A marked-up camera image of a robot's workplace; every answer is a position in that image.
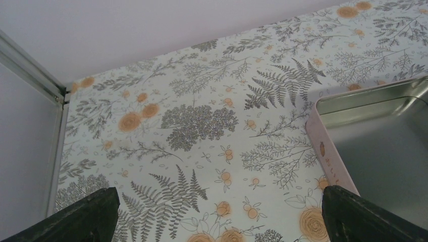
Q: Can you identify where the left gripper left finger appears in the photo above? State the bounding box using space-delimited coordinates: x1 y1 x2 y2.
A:
4 187 120 241

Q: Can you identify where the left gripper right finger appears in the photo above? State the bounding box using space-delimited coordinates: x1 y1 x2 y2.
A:
322 186 427 241

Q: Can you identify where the floral patterned table mat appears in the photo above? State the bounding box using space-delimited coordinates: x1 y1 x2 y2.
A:
54 1 427 241

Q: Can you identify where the left aluminium corner post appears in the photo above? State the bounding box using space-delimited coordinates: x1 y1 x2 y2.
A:
0 29 68 107

